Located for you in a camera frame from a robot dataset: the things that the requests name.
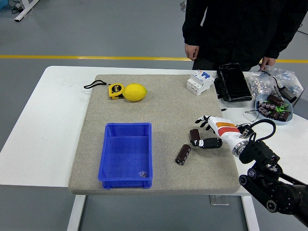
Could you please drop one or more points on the blue plastic box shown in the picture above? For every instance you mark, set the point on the blue plastic box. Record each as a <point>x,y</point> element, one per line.
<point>125,154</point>

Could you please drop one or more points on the white metal frame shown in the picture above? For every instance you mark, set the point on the white metal frame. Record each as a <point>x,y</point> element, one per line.
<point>24,12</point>

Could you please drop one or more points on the short dark brown battery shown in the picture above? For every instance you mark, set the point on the short dark brown battery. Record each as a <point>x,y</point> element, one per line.
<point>194,134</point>

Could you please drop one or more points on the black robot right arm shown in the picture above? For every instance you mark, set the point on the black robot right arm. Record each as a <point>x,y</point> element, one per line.
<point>257,151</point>

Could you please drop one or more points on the clear bag of blue parts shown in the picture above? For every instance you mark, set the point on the clear bag of blue parts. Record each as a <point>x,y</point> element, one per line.
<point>286,77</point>

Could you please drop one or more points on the grey-brown mat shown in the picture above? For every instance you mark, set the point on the grey-brown mat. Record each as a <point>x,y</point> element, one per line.
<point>168,113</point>

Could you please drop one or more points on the person's right hand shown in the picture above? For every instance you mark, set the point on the person's right hand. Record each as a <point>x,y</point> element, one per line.
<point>192,51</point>

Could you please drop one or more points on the small sticker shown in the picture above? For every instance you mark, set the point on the small sticker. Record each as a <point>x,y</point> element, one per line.
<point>143,173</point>

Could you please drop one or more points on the yellow tape measure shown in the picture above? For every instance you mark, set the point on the yellow tape measure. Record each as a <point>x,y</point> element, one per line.
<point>115,91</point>

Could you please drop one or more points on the white circuit breaker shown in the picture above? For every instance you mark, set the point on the white circuit breaker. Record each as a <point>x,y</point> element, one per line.
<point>198,83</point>

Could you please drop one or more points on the person's left hand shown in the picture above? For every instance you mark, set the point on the person's left hand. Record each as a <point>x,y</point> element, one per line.
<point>269,61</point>

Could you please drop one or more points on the light blue bowl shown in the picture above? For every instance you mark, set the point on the light blue bowl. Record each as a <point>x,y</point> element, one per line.
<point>261,98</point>

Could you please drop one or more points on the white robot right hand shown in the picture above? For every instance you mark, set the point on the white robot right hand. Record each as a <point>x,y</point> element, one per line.
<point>226,131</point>

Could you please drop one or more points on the green plastic connector pile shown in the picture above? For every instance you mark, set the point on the green plastic connector pile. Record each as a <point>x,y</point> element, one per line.
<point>282,108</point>

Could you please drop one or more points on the long dark brown battery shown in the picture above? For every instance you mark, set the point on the long dark brown battery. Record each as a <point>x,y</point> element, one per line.
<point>183,154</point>

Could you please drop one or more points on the clear bag of washers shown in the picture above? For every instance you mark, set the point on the clear bag of washers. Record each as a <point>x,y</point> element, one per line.
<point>258,85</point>

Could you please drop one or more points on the person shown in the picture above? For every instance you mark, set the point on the person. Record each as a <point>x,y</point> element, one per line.
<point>240,29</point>

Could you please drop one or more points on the black power adapter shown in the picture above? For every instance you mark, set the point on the black power adapter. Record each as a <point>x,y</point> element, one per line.
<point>288,93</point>

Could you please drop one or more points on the yellow lemon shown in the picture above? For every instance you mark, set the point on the yellow lemon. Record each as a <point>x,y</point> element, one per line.
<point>134,92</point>

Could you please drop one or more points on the grey floor object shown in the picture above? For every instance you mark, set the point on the grey floor object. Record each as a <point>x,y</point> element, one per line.
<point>183,5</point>

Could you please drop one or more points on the black wrapped case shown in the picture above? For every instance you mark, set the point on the black wrapped case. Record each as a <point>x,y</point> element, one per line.
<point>234,81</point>

